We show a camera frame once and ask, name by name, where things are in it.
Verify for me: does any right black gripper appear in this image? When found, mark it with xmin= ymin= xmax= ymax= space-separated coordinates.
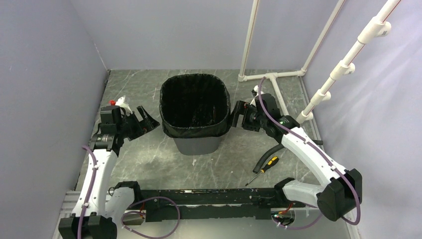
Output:
xmin=225 ymin=100 xmax=267 ymax=132

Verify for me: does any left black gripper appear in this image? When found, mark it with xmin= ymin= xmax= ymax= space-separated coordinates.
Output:
xmin=117 ymin=105 xmax=159 ymax=141

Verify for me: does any grey mesh trash bin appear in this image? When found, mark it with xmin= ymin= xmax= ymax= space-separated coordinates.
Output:
xmin=168 ymin=129 xmax=227 ymax=156

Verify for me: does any black trash bag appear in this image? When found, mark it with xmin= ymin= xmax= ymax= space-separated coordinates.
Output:
xmin=159 ymin=73 xmax=231 ymax=138

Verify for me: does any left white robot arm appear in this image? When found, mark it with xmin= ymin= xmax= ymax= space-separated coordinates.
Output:
xmin=58 ymin=103 xmax=160 ymax=239

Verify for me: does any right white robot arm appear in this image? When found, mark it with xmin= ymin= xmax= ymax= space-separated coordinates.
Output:
xmin=231 ymin=94 xmax=362 ymax=222

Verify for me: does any yellow black screwdriver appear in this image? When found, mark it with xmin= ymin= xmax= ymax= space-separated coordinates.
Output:
xmin=245 ymin=156 xmax=280 ymax=186

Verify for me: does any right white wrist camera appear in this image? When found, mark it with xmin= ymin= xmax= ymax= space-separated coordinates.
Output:
xmin=250 ymin=85 xmax=263 ymax=107

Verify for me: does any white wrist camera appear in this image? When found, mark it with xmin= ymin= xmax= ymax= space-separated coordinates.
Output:
xmin=250 ymin=85 xmax=263 ymax=107
xmin=108 ymin=96 xmax=132 ymax=115

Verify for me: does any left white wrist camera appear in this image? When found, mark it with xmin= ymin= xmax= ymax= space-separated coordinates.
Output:
xmin=108 ymin=96 xmax=132 ymax=115

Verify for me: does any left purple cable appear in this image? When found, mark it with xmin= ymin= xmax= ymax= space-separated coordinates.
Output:
xmin=76 ymin=145 xmax=181 ymax=239

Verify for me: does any black corrugated hose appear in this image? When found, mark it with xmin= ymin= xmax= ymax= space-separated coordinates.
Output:
xmin=253 ymin=139 xmax=324 ymax=174

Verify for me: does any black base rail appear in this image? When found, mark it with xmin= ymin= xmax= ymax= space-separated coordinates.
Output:
xmin=128 ymin=188 xmax=304 ymax=222

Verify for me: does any aluminium extrusion rail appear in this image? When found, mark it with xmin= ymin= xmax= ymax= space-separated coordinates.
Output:
xmin=60 ymin=190 xmax=114 ymax=215

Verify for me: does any white PVC pipe frame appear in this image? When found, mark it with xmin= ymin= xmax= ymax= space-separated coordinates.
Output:
xmin=237 ymin=0 xmax=403 ymax=124

